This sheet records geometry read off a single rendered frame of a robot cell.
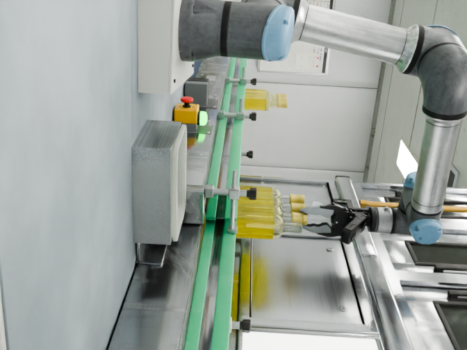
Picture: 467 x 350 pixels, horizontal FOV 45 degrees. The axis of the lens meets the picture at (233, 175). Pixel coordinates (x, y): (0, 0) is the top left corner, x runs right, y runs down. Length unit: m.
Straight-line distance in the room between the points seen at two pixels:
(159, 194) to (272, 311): 0.46
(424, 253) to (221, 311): 0.90
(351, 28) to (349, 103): 6.29
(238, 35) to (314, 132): 6.54
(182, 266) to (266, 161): 6.61
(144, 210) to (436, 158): 0.67
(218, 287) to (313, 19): 0.63
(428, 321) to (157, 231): 0.76
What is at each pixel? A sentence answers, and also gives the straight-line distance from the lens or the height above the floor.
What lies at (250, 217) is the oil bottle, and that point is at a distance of 1.51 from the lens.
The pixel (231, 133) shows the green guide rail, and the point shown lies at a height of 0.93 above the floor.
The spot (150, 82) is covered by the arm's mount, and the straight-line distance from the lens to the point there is 1.16.
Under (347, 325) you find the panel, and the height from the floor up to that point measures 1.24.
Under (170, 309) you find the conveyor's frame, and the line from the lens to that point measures 1.12.
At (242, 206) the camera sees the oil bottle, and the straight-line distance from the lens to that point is 1.57.
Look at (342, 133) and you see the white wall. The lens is 7.75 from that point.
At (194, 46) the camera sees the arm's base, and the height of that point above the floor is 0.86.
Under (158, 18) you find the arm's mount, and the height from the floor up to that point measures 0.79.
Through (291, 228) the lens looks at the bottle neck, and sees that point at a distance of 1.52.
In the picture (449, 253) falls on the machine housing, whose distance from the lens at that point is 1.91.
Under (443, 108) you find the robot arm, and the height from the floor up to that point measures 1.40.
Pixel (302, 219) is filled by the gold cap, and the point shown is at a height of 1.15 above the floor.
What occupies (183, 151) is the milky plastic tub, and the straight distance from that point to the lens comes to 1.28.
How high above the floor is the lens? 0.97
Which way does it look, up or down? 1 degrees down
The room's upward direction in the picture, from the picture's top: 93 degrees clockwise
